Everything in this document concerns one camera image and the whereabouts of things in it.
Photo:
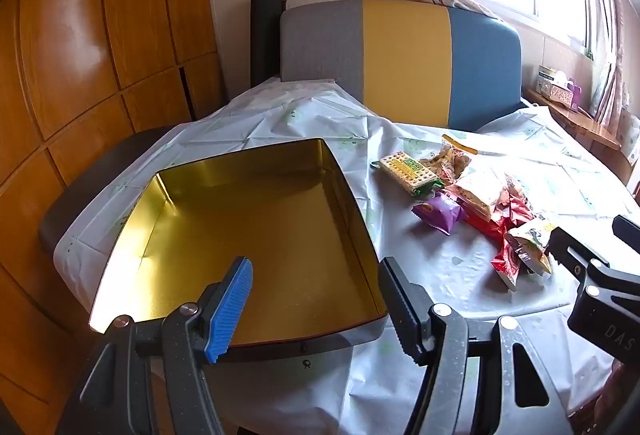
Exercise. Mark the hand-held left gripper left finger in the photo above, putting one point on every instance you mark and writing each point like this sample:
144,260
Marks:
231,310

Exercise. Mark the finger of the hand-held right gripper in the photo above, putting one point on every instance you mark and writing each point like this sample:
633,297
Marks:
570,249
627,231

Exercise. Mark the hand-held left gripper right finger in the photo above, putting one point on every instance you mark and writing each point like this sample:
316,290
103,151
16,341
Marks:
400,310

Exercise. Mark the yellow snack packet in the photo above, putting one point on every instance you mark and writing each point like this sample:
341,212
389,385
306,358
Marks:
532,242

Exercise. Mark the large red snack packet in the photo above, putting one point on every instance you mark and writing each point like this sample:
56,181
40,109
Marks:
517,211

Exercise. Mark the small red foil candy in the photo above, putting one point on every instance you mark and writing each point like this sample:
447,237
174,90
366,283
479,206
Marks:
505,265

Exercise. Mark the gold tin box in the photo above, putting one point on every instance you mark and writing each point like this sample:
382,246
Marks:
250,240

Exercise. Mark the purple snack packet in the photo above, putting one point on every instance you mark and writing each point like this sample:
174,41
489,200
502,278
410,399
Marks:
440,212

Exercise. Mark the green yellow cracker packet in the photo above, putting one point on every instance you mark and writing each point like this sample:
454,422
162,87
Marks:
407,170

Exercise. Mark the orange-edged seed packet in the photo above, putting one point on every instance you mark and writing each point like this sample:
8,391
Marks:
450,160

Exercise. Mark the white green-print tablecloth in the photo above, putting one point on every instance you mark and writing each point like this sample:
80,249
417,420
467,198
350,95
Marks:
450,280

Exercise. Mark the wooden side desk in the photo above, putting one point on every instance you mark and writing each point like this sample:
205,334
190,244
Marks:
575,121

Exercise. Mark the small purple box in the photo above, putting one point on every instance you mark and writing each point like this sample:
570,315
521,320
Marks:
575,97

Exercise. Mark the tissue box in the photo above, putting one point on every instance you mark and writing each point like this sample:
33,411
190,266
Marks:
552,84

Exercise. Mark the patterned hanging curtain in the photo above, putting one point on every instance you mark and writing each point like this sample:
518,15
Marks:
607,40

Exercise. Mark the grey yellow blue chair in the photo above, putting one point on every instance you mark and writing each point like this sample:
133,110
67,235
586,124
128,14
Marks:
400,55

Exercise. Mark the black rolled mat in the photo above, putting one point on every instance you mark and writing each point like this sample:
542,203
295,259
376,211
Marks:
265,40

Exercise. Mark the wooden wardrobe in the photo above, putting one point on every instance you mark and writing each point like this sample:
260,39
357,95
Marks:
100,40

